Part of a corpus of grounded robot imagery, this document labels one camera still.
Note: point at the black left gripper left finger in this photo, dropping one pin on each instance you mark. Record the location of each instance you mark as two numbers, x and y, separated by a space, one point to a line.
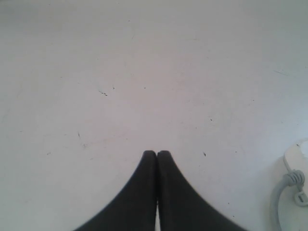
134 207

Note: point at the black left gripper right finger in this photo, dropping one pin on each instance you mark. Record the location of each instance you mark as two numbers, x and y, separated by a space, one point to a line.
180 207

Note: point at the white power strip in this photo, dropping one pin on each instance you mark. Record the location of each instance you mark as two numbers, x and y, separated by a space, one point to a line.
296 161

